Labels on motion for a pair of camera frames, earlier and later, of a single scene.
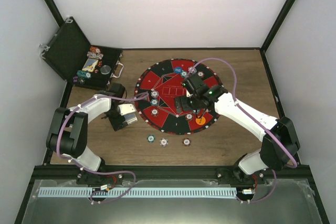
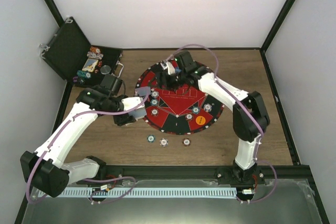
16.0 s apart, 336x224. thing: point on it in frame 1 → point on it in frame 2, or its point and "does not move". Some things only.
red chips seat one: (189, 116) does not move
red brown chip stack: (186, 142) does not move
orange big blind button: (200, 121) does not move
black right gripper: (186, 106) → (160, 76)
